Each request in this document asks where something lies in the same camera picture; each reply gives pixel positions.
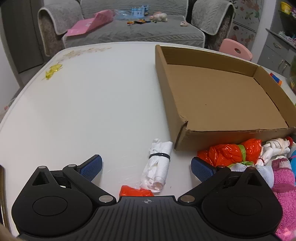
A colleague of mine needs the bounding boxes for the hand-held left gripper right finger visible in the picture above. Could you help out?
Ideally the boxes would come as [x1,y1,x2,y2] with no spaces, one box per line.
[178,156,263,205]

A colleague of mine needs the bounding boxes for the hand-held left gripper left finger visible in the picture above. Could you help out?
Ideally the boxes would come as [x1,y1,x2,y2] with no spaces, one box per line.
[30,155,117,205]

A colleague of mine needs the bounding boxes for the orange bag bundle green tie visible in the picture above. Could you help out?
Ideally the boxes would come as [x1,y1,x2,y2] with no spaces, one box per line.
[197,138,263,168]

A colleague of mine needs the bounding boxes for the white bundle with black band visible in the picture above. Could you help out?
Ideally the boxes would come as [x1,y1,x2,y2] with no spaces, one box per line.
[140,138,173,193]

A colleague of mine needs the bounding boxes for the small orange bag bundle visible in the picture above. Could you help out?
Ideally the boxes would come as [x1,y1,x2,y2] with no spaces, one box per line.
[120,185,154,198]

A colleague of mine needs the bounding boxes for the brown cardboard box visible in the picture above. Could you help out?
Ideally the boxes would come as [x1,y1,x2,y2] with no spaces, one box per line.
[155,45,296,151]

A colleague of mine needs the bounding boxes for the white bundle with red string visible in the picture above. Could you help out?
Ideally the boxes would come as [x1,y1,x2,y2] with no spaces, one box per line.
[255,137,294,167]

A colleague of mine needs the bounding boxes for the pink fuzzy dotted garment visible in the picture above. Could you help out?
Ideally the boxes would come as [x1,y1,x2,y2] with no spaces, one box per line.
[271,158,296,241]

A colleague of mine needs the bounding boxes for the white desktop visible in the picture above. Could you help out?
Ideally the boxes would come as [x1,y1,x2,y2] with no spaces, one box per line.
[0,42,296,241]

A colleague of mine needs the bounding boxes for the orange blue toy brick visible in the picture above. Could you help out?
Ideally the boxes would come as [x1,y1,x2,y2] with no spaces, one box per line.
[269,72,283,86]

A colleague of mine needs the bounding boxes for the pink plastic chair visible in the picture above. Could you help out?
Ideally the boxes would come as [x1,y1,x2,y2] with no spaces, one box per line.
[219,38,253,62]

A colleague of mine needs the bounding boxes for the grey cabinet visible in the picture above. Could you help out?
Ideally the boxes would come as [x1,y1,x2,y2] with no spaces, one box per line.
[257,28,296,75]

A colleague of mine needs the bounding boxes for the grey sofa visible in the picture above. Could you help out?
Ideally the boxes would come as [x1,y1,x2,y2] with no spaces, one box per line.
[37,0,236,56]

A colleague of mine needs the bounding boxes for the refrigerator with floral stickers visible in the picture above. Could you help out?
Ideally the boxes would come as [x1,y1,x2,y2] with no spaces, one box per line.
[231,0,264,63]

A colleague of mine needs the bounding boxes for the dark wooden door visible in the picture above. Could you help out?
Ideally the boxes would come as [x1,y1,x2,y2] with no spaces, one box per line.
[0,0,45,75]

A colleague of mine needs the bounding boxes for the scattered colourful toy pieces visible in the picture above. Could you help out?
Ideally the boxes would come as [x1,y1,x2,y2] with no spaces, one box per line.
[127,19,152,26]

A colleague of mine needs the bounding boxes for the clear plastic bag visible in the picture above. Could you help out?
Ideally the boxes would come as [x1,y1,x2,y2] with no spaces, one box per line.
[113,9,132,20]

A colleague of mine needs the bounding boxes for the white pink plush toy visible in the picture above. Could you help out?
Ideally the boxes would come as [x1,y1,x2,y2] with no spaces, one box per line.
[149,11,168,23]

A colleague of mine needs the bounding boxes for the blue toy castle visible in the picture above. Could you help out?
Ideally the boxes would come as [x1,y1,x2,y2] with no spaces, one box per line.
[131,5,150,17]

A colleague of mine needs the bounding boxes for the yellow tub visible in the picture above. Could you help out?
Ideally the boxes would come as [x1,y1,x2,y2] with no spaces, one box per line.
[280,1,293,15]

